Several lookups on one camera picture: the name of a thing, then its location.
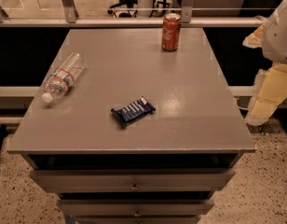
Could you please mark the grey drawer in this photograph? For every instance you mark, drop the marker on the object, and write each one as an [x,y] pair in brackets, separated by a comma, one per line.
[135,208]
[78,181]

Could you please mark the lower grey drawer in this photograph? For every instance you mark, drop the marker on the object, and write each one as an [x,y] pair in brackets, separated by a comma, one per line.
[135,208]

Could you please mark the clear plastic water bottle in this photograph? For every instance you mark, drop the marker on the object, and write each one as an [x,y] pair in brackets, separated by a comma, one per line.
[63,78]

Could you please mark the red coke can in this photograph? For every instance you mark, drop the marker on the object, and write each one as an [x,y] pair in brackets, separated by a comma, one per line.
[171,31]

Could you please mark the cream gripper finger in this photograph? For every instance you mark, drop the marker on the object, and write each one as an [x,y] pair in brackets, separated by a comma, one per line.
[269,91]
[254,40]

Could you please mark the black office chair base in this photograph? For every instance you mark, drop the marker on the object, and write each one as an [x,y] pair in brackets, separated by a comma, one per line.
[123,3]

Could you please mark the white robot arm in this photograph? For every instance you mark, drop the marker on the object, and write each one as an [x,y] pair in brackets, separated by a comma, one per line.
[274,40]

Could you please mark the grey drawer cabinet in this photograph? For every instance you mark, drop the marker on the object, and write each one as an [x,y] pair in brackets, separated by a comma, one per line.
[145,136]

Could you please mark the metal railing frame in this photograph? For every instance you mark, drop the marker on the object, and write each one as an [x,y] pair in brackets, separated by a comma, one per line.
[65,13]

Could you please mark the upper grey drawer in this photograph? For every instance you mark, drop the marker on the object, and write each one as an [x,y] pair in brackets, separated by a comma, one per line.
[78,181]

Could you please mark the blue rxbar wrapper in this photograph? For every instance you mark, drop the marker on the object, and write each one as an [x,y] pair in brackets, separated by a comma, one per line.
[134,111]

